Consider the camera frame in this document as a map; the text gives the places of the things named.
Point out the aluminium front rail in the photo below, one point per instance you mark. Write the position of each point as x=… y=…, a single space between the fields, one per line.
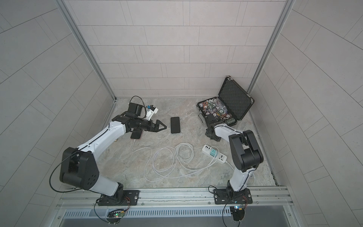
x=203 y=196

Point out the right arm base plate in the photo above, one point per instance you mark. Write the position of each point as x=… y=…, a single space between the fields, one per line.
x=224 y=196

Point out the black poker chip case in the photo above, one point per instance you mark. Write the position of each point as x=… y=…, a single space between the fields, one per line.
x=230 y=105

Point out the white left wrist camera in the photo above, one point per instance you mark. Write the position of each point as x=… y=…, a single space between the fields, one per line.
x=151 y=110

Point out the green case phone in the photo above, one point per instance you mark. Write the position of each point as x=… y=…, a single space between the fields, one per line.
x=175 y=125

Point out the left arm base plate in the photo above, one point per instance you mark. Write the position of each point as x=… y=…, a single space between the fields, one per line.
x=121 y=198

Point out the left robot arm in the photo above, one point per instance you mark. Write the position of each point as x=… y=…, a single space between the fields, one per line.
x=78 y=166

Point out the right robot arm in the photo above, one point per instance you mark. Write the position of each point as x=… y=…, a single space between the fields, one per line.
x=245 y=151

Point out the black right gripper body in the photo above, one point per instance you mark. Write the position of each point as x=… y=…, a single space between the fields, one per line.
x=212 y=137

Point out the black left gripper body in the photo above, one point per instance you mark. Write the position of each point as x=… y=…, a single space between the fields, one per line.
x=153 y=125

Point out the white power strip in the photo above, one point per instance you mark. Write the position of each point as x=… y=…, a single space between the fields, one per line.
x=214 y=152

